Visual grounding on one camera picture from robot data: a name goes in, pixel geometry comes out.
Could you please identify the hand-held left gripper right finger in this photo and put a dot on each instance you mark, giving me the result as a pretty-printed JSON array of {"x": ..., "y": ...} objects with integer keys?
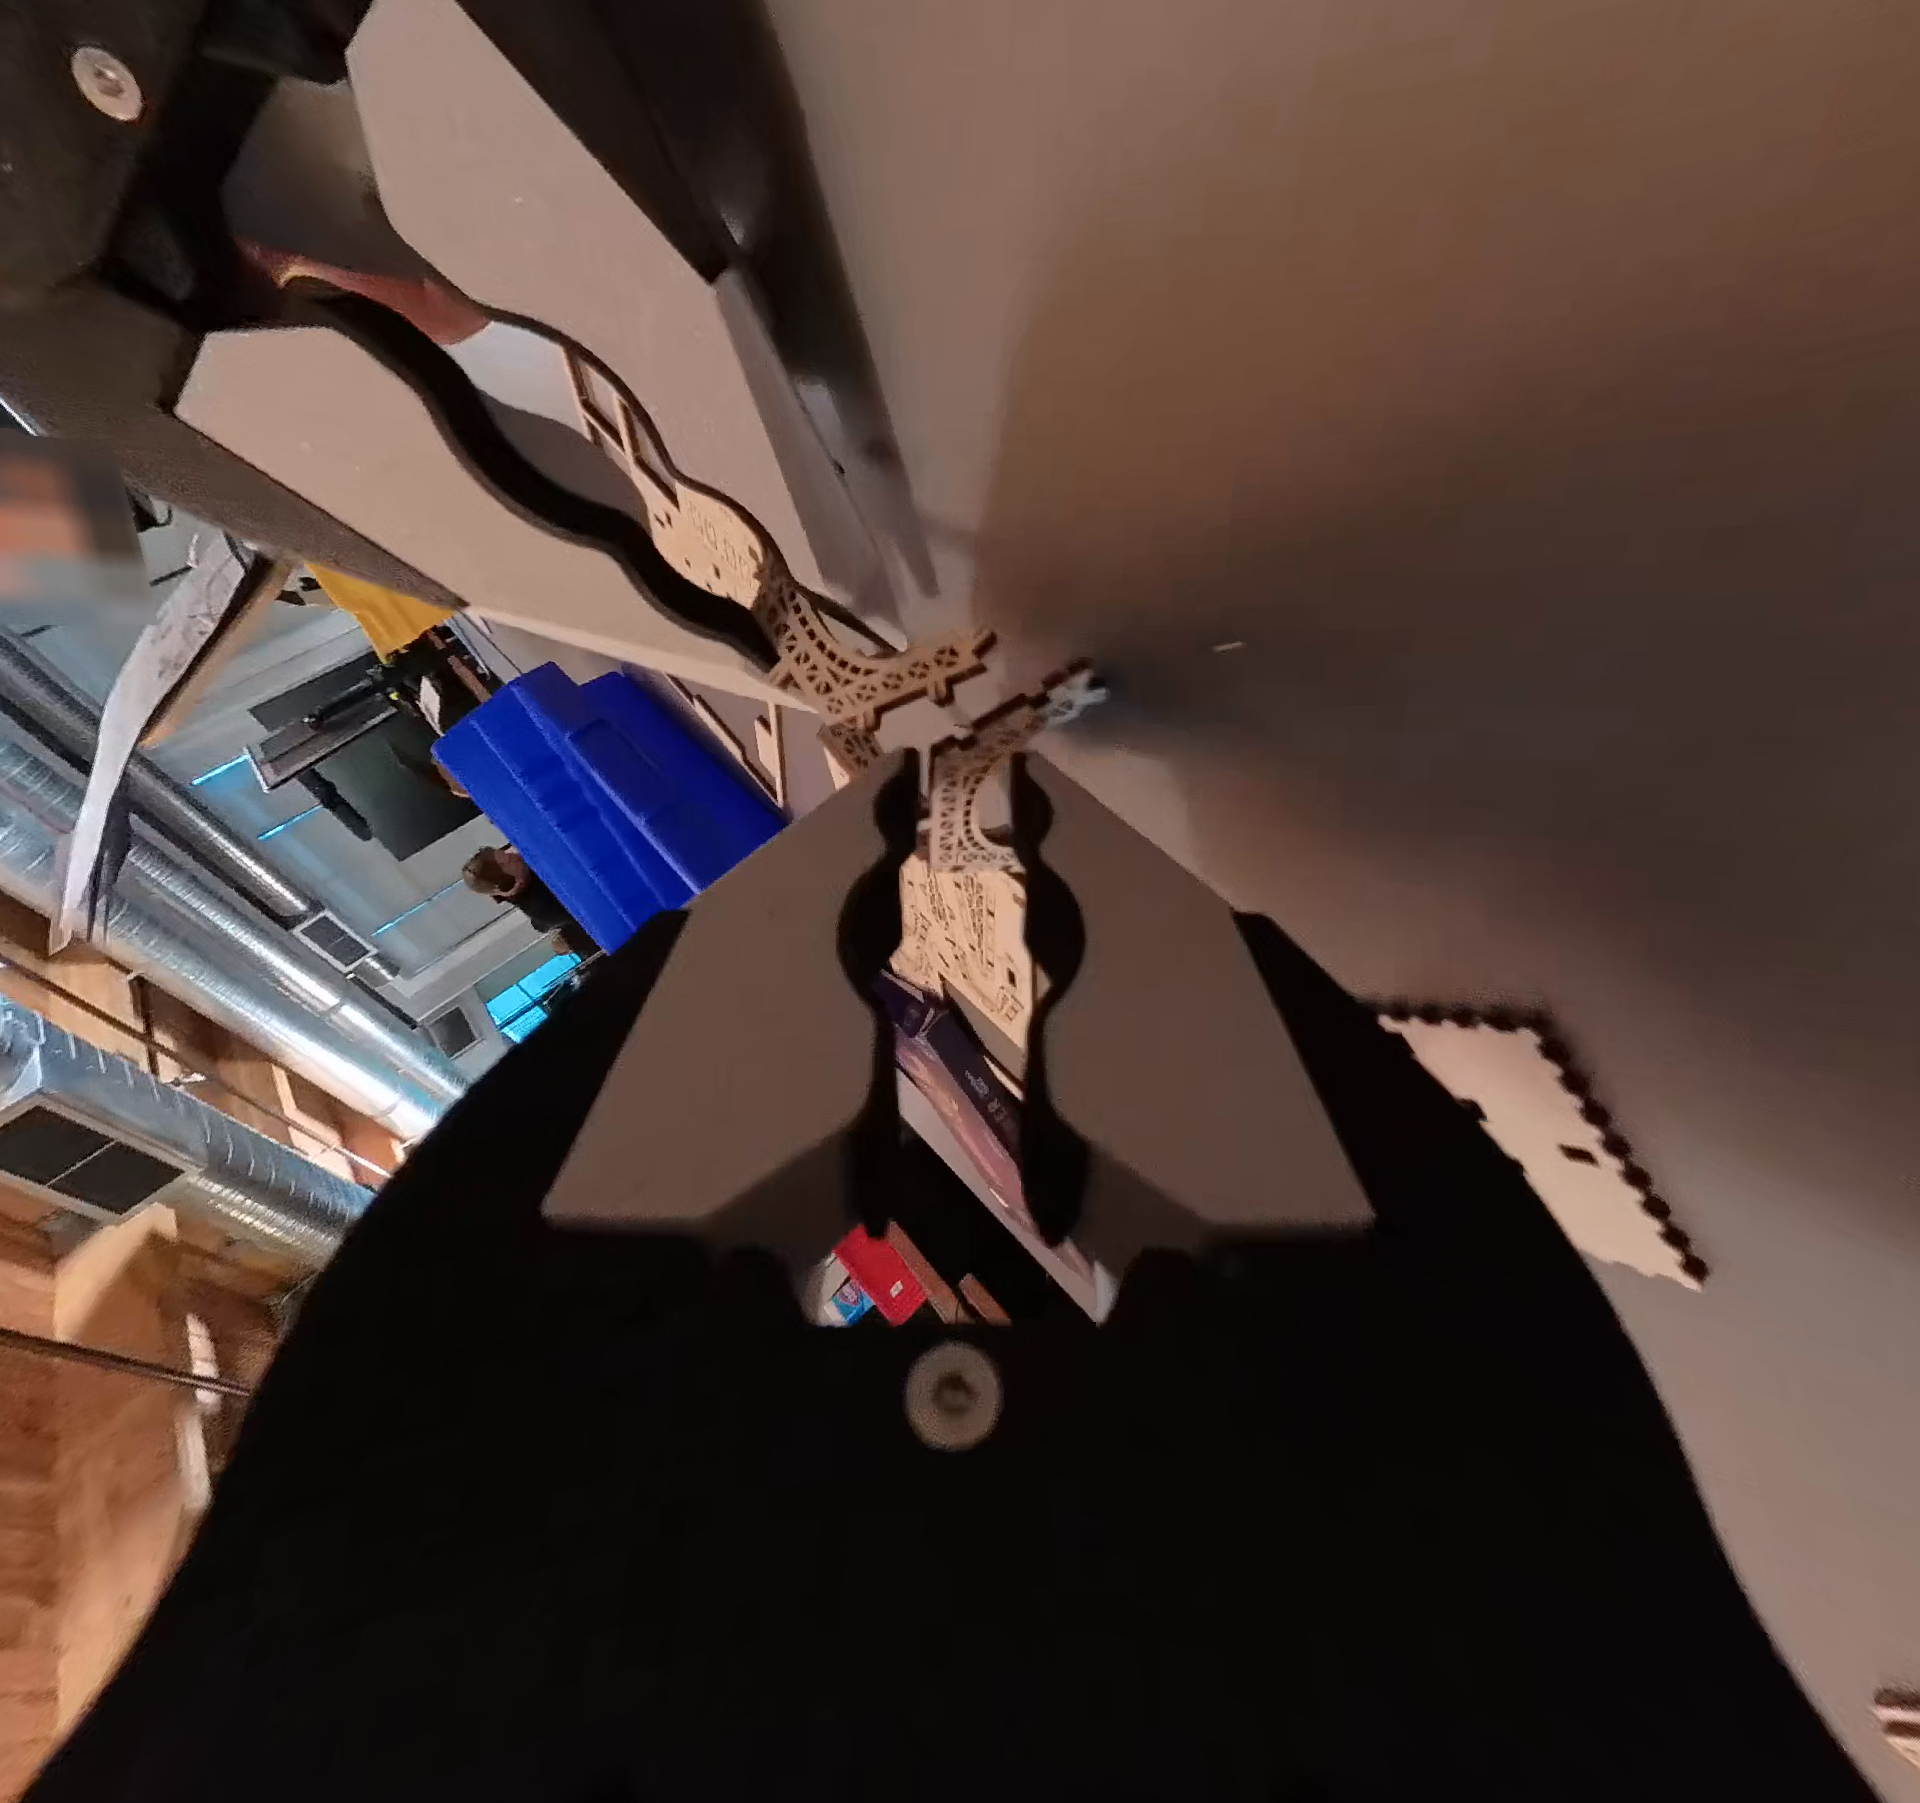
[{"x": 1199, "y": 1083}]

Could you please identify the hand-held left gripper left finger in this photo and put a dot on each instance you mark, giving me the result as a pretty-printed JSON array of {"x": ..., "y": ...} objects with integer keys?
[{"x": 720, "y": 1083}]

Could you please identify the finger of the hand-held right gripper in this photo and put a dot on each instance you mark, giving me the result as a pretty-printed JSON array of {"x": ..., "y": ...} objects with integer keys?
[
  {"x": 571, "y": 229},
  {"x": 332, "y": 440}
]

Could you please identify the grey desk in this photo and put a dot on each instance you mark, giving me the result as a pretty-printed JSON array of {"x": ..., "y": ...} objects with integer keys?
[{"x": 1427, "y": 333}]

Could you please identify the person's right hand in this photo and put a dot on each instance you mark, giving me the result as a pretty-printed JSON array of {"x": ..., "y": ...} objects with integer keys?
[{"x": 405, "y": 307}]

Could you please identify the yellow storage bin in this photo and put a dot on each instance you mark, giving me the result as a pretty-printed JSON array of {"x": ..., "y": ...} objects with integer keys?
[{"x": 374, "y": 611}]

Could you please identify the dark purple puzzle box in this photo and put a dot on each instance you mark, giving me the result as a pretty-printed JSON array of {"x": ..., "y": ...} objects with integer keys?
[{"x": 961, "y": 1097}]

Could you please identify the red storage bin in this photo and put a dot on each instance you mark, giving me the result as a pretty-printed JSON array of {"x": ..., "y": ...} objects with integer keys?
[{"x": 878, "y": 1273}]

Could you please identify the large wooden parts sheet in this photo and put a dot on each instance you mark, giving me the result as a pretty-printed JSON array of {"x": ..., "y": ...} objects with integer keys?
[{"x": 961, "y": 933}]

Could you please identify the blue storage bin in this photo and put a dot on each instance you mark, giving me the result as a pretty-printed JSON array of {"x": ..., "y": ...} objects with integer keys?
[{"x": 602, "y": 784}]

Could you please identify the square toothed wooden plate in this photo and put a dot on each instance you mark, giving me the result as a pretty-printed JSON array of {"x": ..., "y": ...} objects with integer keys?
[{"x": 1531, "y": 1128}]

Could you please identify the dark wall screen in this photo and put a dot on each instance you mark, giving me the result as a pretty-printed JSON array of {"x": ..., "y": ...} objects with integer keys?
[{"x": 374, "y": 770}]

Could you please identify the silver ventilation duct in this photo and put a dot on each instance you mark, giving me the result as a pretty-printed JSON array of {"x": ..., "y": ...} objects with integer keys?
[
  {"x": 151, "y": 1143},
  {"x": 226, "y": 920}
]

